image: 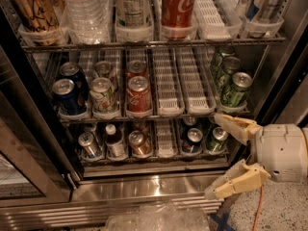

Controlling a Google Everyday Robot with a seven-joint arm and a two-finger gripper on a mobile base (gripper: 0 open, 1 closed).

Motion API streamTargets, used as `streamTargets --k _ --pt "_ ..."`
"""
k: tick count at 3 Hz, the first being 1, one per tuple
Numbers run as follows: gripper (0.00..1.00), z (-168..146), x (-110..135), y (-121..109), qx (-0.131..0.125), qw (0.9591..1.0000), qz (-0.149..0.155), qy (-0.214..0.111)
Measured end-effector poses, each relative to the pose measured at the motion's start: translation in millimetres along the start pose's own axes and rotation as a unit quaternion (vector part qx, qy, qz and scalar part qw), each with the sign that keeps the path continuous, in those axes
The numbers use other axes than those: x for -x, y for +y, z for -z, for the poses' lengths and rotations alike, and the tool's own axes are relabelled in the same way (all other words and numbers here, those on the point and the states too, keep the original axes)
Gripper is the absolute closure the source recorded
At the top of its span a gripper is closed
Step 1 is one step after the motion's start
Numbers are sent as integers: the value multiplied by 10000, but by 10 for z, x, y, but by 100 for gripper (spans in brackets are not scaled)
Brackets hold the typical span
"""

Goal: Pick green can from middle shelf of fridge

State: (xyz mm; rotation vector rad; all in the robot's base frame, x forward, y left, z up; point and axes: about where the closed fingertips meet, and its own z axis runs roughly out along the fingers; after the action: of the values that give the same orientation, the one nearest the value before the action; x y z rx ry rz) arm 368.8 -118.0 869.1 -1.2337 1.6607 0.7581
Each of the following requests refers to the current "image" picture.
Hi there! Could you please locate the stainless steel fridge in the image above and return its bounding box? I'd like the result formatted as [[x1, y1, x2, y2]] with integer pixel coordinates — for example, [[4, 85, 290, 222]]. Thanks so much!
[[1, 0, 307, 231]]

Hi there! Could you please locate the rear red Coke can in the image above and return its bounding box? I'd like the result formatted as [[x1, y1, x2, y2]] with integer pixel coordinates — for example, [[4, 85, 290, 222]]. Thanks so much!
[[126, 60, 148, 80]]

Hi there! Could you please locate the rear blue Pepsi can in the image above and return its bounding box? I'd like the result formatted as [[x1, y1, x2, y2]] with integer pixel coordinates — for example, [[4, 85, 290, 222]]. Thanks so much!
[[60, 62, 89, 100]]

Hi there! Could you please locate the white green can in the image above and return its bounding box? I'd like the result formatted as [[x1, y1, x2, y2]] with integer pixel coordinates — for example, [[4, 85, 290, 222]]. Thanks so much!
[[90, 77, 116, 114], [94, 61, 118, 90]]

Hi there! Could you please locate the red coke can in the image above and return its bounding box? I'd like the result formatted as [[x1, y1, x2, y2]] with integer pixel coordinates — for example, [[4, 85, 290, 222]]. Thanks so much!
[[126, 60, 148, 80], [127, 76, 151, 113]]

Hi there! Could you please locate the white empty tray top shelf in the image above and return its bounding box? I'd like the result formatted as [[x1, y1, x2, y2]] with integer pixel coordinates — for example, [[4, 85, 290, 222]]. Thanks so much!
[[194, 0, 243, 41]]

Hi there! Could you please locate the white empty shelf tray left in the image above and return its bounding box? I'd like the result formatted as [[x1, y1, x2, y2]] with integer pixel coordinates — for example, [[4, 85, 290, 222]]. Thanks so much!
[[152, 49, 185, 116]]

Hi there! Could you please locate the white empty tray bottom shelf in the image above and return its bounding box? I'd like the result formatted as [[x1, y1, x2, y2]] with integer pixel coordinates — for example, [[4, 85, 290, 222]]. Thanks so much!
[[155, 120, 177, 158]]

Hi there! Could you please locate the front red Coke can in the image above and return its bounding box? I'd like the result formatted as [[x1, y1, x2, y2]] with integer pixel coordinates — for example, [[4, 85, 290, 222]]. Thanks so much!
[[127, 76, 151, 113]]

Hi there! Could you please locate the blue pepsi can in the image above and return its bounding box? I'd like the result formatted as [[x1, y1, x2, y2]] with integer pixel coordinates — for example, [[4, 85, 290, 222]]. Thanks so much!
[[60, 62, 89, 100], [52, 78, 87, 116]]

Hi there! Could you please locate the front blue Pepsi can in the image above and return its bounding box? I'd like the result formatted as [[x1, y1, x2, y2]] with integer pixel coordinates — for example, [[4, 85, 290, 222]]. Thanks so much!
[[52, 78, 87, 116]]

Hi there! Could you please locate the rear white green can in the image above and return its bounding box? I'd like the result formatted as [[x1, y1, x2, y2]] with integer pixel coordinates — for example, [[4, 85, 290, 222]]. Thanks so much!
[[94, 61, 118, 90]]

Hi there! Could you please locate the clear water bottle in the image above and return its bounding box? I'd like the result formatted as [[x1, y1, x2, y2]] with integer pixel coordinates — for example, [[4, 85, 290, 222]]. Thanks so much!
[[64, 0, 110, 45]]

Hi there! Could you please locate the orange cable on floor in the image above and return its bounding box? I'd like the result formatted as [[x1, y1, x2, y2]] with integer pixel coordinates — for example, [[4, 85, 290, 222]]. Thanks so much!
[[251, 183, 265, 231]]

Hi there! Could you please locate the silver slim can top right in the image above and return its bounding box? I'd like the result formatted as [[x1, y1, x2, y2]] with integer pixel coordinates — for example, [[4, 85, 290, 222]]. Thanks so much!
[[253, 0, 283, 23]]

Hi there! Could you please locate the red Coca-Cola can top shelf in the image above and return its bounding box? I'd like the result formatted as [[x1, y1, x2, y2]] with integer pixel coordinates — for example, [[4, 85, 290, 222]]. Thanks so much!
[[161, 0, 194, 40]]

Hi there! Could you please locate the front white green can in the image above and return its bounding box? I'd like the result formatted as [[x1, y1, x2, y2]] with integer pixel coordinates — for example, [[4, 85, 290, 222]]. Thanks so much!
[[90, 77, 116, 114]]

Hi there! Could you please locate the small brown drink bottle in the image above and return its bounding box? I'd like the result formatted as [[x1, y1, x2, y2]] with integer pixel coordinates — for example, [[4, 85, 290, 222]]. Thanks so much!
[[105, 123, 125, 158]]

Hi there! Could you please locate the clear plastic bag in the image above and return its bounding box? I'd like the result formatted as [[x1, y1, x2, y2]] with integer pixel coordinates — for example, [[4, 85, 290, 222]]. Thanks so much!
[[106, 204, 210, 231]]

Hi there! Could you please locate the green can bottom shelf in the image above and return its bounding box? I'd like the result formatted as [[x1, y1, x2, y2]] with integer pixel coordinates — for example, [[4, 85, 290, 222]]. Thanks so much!
[[206, 126, 229, 154]]

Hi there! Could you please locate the gold LaCroix can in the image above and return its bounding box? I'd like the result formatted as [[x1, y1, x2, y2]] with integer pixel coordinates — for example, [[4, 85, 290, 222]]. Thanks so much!
[[11, 0, 59, 45]]

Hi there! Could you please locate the dark blue can bottom shelf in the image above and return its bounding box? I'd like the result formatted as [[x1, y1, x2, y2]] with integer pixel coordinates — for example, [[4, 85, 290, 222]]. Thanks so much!
[[182, 128, 203, 153]]

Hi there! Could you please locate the silver can bottom shelf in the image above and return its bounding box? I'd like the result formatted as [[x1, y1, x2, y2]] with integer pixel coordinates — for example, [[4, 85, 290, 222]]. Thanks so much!
[[78, 132, 101, 158]]

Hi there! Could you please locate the white empty tray shelf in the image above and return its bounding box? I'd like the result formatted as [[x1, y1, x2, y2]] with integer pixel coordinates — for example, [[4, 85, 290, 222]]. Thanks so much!
[[194, 0, 243, 41], [155, 120, 177, 158]]

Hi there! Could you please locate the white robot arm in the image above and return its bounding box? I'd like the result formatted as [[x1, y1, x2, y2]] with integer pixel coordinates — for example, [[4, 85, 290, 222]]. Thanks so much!
[[204, 114, 308, 200]]

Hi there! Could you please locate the green can shelf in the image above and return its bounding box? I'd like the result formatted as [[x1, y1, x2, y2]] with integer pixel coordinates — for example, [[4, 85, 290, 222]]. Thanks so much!
[[206, 126, 229, 154], [215, 57, 242, 93], [220, 72, 252, 108], [210, 46, 236, 77]]

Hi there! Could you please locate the blue tape cross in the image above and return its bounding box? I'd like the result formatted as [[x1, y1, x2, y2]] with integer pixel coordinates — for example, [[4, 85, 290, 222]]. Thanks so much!
[[210, 211, 236, 231]]

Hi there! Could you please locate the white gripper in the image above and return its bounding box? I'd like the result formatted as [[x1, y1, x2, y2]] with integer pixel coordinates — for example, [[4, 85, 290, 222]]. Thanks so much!
[[204, 113, 308, 200]]

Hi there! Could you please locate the copper can bottom shelf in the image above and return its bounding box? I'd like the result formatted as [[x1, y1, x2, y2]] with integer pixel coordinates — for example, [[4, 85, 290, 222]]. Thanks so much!
[[128, 130, 151, 156]]

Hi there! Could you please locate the silver white can top shelf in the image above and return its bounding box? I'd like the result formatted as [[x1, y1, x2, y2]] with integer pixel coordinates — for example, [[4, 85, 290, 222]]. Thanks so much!
[[115, 0, 150, 29]]

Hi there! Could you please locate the white empty shelf tray right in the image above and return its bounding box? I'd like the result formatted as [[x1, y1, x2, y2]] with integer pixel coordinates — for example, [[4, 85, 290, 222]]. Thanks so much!
[[175, 48, 216, 115]]

